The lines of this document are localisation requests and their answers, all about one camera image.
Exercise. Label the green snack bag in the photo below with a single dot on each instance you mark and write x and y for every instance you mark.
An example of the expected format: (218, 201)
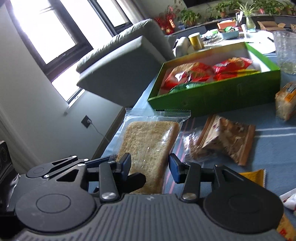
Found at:
(186, 86)

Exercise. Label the spider plant in vase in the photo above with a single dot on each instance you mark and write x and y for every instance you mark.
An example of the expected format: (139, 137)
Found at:
(248, 11)

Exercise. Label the black window frame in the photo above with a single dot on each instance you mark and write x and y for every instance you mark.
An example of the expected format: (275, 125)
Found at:
(59, 33)

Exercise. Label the brown mushroom snack bag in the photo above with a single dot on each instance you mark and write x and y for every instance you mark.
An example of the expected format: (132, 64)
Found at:
(220, 135)

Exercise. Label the grey armchair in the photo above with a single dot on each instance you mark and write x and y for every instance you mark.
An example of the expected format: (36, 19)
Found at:
(121, 70)

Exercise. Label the yellow barcode snack packet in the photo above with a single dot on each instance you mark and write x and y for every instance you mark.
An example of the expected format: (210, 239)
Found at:
(257, 177)

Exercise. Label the orange bread roll packet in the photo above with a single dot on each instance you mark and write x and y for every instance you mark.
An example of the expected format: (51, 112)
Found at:
(285, 101)

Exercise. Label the potted green plant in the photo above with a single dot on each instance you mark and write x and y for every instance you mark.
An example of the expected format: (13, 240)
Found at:
(189, 18)

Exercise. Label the green cardboard box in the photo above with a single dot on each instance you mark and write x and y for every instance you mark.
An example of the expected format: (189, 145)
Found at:
(222, 95)

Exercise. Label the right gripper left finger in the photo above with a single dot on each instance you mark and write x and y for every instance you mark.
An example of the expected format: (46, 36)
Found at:
(115, 179)

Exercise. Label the red flower decoration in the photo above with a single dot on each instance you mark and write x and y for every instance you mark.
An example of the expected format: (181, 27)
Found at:
(165, 20)

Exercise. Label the wall power socket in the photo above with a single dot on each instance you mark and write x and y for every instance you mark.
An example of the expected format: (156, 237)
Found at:
(86, 121)

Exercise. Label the yellow tin can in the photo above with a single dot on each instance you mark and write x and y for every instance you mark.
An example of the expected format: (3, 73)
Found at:
(196, 41)

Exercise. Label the small red white snack packet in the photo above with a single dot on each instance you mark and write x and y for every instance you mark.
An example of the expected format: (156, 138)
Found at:
(289, 199)

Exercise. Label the red rice cracker bag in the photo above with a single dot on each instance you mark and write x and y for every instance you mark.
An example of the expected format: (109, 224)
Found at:
(189, 72)

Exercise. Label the orange box on table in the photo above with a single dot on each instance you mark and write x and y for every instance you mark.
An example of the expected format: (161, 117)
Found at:
(226, 23)

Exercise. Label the clear glass mug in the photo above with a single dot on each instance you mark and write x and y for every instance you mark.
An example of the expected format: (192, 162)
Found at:
(285, 49)

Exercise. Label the clear toast bread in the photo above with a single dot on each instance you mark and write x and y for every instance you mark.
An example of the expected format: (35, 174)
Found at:
(149, 136)

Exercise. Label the open cardboard box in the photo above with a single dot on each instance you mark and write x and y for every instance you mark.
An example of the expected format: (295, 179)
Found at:
(271, 26)

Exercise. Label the light blue tray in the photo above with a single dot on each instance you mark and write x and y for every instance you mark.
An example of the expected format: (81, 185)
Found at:
(228, 35)

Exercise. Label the white round coffee table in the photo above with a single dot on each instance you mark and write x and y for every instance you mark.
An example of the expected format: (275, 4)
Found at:
(260, 40)

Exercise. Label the red monkey snack bag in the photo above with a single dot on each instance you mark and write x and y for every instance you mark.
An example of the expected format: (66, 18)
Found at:
(232, 64)

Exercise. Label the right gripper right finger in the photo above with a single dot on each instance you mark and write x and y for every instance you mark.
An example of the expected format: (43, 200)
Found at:
(191, 175)

